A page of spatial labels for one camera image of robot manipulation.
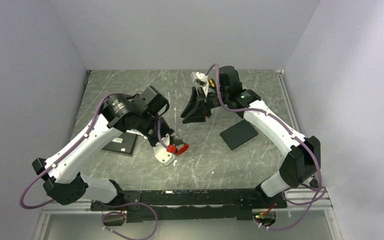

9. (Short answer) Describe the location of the black box with label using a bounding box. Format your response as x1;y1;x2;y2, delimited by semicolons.
102;132;138;157

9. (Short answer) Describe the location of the aluminium frame rail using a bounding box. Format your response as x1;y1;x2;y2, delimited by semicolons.
41;198;92;215

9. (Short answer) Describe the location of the purple cable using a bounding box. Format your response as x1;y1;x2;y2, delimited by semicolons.
203;63;327;232
19;92;171;240

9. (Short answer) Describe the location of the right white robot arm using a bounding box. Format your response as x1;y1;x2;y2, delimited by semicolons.
181;63;322;208

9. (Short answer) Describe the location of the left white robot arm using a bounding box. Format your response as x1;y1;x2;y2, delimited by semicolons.
32;86;177;210

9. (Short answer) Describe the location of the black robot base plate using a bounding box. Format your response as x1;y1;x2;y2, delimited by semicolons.
90;188;287;223

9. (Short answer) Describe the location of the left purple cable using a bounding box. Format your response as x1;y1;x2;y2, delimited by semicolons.
19;92;171;240

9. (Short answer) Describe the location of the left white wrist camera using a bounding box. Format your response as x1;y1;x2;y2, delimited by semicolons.
152;141;177;167

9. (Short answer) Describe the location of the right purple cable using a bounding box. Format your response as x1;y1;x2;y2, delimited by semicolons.
203;63;327;232

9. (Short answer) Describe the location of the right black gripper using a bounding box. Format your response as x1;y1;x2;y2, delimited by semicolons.
180;86;229;124

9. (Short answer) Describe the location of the black flat rectangular pad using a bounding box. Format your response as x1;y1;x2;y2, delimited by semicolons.
220;120;258;151

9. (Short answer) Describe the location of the yellow black screwdriver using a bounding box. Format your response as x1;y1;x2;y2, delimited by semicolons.
208;78;216;90

